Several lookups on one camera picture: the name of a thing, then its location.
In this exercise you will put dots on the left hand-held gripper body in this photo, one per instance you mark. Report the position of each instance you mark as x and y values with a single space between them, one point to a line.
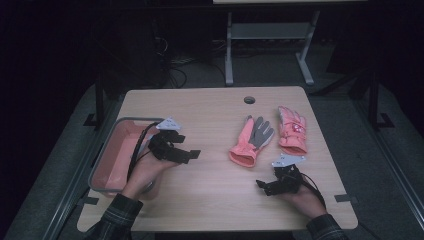
160 146

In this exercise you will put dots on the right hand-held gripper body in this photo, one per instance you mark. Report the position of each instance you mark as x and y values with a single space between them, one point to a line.
289 181

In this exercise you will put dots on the pink glove with grey palm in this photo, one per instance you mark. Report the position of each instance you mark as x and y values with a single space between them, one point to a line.
245 150

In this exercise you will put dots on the pink glove with printed patch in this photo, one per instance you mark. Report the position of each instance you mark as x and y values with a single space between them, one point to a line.
293 133

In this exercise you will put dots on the pink basin with grey rim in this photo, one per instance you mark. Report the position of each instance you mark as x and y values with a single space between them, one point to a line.
113 160

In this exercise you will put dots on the person's right hand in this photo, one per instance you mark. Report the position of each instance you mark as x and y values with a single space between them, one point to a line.
308 203

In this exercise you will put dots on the person's left hand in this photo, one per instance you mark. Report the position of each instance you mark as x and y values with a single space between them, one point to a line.
143 176

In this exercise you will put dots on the grey tape strip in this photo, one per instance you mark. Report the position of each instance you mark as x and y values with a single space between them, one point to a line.
345 198
89 200

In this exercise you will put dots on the grey metal stand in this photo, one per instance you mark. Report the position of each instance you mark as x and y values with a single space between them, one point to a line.
270 30

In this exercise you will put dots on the black stand post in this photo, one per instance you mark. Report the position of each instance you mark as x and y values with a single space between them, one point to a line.
99 100
373 100

